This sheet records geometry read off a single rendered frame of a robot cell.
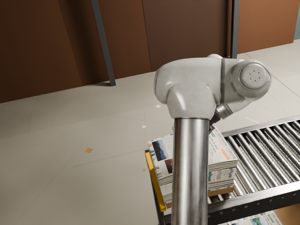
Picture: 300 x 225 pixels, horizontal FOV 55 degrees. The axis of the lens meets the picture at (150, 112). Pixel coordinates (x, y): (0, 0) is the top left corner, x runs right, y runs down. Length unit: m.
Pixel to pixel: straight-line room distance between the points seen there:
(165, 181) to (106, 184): 1.49
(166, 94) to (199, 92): 0.09
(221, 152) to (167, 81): 0.74
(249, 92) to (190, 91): 0.15
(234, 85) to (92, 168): 2.39
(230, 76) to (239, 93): 0.05
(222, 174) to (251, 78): 0.79
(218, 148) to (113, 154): 1.78
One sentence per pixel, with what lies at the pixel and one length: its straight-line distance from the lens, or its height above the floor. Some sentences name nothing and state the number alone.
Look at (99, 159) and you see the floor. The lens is 3.09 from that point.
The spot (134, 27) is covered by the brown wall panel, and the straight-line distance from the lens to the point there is 4.22.
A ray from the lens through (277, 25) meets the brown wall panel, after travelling 5.06.
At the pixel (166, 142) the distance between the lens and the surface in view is 1.54.
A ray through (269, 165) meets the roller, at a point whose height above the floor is 0.79.
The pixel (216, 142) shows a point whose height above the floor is 1.03.
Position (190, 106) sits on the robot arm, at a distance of 0.79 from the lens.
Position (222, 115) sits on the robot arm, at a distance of 1.38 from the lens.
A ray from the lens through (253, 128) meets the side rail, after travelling 2.01.
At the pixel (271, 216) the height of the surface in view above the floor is 0.01.
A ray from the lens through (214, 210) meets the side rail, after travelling 1.54.
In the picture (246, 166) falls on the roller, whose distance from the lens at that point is 1.75.
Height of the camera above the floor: 2.04
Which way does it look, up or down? 35 degrees down
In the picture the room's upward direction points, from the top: 9 degrees counter-clockwise
